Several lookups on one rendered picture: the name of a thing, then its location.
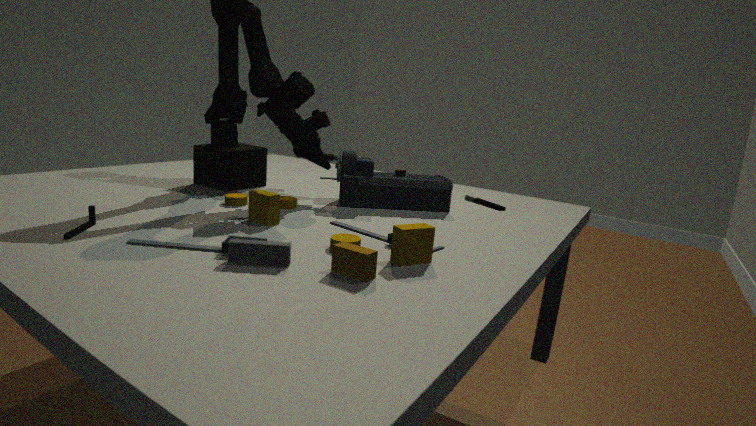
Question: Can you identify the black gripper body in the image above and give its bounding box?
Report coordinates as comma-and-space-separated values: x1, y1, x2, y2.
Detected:
277, 111, 319, 157

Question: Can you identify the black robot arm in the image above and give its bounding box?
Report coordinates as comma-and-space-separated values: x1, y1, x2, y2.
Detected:
204, 0, 330, 148

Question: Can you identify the black l-shaped bar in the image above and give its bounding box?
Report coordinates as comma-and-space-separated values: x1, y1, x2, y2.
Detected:
63, 205, 96, 239

